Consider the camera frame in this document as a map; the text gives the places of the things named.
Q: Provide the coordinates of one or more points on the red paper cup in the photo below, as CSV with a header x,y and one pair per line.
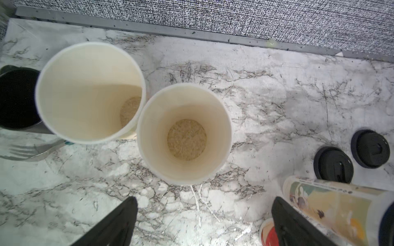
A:
x,y
267,233

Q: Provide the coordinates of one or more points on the black lid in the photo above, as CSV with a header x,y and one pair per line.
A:
x,y
370,149
332,164

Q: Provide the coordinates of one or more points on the black cylindrical cup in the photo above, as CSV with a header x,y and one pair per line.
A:
x,y
18,107

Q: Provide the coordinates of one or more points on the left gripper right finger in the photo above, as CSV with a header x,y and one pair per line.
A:
x,y
293,229

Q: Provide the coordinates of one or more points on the black lid back right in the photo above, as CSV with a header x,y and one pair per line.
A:
x,y
370,149

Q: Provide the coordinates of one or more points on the black lid back middle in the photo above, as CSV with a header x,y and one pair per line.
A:
x,y
332,164

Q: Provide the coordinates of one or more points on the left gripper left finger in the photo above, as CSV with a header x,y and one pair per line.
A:
x,y
116,229

